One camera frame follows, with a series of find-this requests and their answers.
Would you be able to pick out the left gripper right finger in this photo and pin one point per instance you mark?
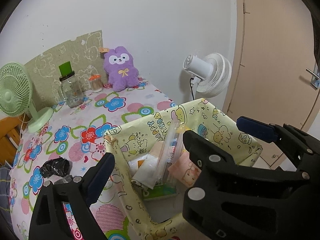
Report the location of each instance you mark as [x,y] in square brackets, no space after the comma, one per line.
[240,202]

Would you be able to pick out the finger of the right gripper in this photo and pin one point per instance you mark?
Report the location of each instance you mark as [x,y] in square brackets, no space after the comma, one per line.
[255,128]

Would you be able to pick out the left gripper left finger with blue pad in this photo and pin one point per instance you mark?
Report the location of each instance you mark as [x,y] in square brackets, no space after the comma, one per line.
[49,221]

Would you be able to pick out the black plastic bag roll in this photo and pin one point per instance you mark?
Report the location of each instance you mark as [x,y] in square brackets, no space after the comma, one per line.
[55,167]

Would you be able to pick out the beige door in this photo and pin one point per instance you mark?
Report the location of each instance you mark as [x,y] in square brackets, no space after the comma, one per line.
[273,65]

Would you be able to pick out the floral tablecloth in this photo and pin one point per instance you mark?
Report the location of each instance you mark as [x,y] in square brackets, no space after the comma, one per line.
[75,134]

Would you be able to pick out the white tissue pack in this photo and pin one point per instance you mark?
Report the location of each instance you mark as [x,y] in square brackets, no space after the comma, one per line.
[143,169]

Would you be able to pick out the green tissue packet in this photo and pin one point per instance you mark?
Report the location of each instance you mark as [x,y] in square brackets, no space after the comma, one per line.
[159,192]

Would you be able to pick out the yellow cartoon fabric bin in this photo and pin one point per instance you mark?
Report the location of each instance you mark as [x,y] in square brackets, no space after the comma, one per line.
[136,138]

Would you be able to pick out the white standing fan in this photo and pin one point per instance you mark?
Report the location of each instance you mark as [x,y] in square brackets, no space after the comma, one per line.
[209,75]

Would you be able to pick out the clear plastic zip bag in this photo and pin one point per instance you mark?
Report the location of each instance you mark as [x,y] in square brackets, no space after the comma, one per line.
[170,153]

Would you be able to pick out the glass mason jar mug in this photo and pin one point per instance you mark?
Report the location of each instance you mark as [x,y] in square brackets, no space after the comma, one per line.
[70,90]

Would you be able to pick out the small jar orange lid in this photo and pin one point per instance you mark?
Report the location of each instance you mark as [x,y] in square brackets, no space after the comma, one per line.
[96,83]

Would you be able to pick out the grey plaid bedding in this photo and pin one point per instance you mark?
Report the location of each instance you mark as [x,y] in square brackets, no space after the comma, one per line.
[4,194]

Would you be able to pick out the wooden chair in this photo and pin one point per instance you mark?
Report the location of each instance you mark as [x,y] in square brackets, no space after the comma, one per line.
[10,138]

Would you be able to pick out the purple plush bunny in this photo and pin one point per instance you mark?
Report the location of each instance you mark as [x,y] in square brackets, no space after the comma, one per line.
[118,65]

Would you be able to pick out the green cup on jar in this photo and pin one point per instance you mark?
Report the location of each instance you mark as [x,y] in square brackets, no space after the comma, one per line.
[65,68]

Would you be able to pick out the green desk fan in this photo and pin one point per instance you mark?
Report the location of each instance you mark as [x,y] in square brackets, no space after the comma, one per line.
[16,96]

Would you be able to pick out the metal door handle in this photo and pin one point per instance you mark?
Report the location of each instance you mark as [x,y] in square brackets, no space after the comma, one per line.
[315,82]

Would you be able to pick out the green cartoon wall mat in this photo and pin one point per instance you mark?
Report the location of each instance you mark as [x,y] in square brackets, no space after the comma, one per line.
[85,58]

